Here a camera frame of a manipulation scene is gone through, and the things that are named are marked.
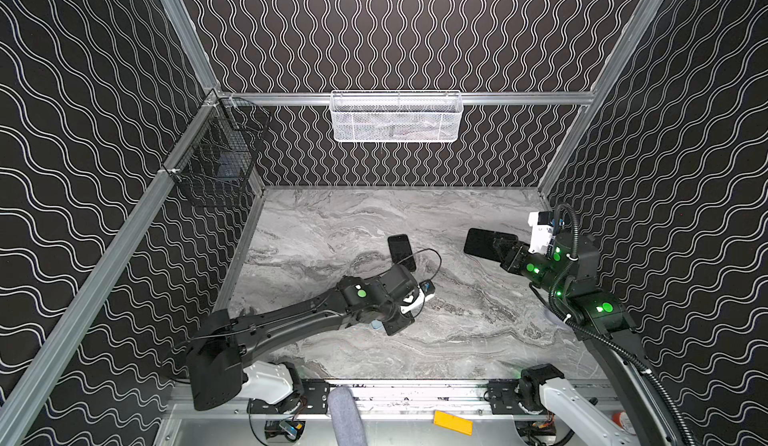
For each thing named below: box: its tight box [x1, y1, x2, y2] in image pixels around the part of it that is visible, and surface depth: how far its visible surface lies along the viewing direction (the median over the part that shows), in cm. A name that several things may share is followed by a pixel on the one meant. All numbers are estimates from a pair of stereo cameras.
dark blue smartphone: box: [464, 228, 519, 262], surface depth 72 cm
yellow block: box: [433, 410, 474, 436], surface depth 72 cm
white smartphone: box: [387, 234, 416, 272], surface depth 108 cm
